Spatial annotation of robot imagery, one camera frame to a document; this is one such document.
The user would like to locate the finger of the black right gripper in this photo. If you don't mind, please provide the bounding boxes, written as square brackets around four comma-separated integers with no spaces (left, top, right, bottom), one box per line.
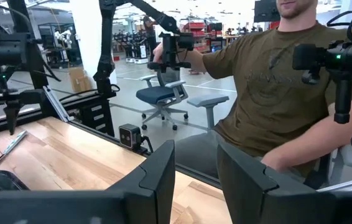
[3,104,22,136]

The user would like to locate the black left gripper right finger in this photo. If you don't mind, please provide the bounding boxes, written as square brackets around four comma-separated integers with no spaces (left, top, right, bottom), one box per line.
[216,142,318,224]

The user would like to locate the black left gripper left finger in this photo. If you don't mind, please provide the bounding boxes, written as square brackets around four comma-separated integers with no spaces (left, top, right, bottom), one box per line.
[105,139,177,224]

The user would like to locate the person's hand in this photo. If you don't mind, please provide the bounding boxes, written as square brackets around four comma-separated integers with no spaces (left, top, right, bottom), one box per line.
[260,151,289,172]
[152,42,165,63]

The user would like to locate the silver aluminium profile bar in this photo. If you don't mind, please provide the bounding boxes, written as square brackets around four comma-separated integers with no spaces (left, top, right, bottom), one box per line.
[42,86,71,123]

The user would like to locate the brown cardboard box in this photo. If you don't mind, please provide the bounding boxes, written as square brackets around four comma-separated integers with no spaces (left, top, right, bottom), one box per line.
[68,67,95,93]

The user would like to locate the black control box white labels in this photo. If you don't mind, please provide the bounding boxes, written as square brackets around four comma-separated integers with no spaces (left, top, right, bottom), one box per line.
[79,99,114,136]

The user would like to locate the grey office chair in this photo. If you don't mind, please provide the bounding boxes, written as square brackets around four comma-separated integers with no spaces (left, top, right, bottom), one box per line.
[175,95,352,190]

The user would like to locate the person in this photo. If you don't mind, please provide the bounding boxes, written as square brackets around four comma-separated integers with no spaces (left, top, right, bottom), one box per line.
[160,0,352,187]
[142,15,159,62]

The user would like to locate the blue seat office chair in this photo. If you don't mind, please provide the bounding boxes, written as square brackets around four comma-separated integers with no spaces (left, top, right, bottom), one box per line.
[135,67,190,131]

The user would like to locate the red storage shelf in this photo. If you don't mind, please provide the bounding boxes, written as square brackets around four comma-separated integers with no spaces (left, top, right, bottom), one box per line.
[182,21,208,43]

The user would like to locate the teal patterned handle metal knife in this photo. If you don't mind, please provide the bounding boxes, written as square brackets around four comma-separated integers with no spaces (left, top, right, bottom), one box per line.
[2,129,28,156]

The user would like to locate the black table-level camera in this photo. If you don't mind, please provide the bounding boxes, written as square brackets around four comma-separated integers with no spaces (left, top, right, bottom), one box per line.
[118,123,143,151]

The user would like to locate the black wall monitor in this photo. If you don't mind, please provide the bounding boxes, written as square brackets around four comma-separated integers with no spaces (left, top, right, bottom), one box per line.
[253,0,281,23]

